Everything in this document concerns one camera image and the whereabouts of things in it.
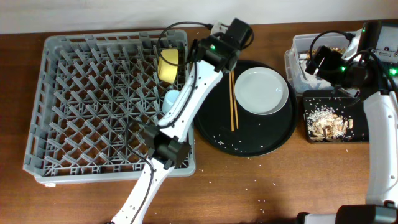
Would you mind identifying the yellow plastic bowl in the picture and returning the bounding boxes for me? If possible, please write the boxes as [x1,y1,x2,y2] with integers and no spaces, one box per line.
[158,49,179,84]

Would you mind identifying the wooden chopstick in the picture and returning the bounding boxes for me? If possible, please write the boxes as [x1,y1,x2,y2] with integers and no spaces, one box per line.
[228,72,234,132]
[231,71,239,129]

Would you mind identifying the light blue plastic cup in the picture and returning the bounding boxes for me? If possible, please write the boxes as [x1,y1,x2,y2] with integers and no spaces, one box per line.
[162,90,180,114]

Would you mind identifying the white round plate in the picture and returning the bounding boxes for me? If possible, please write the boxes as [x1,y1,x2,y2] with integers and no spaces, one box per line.
[234,67,289,116]

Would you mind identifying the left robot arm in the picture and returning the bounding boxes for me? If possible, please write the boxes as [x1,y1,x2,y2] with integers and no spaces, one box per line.
[111,19,254,224]

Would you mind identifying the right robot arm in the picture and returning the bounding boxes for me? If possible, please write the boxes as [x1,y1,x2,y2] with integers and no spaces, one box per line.
[296,21,397,223]

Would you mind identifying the crumpled white paper waste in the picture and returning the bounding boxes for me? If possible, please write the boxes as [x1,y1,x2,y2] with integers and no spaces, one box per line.
[300,60,330,90]

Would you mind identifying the clear plastic waste bin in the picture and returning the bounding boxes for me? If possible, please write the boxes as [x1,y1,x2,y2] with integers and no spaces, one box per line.
[285,30,362,95]

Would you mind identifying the grey plastic dishwasher rack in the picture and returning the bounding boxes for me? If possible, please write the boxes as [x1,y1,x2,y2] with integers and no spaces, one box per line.
[23,30,189,186]

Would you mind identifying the gold foil wrapper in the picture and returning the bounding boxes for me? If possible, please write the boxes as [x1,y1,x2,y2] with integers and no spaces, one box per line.
[298,47,346,60]

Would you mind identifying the black rectangular tray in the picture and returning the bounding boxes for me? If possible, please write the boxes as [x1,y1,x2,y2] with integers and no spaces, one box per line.
[302,90,369,143]

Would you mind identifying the pile of food scraps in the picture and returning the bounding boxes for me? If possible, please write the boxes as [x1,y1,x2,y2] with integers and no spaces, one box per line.
[305,106,354,142]

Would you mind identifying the round black tray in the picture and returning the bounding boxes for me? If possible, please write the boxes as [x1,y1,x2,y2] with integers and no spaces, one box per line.
[194,60,298,157]

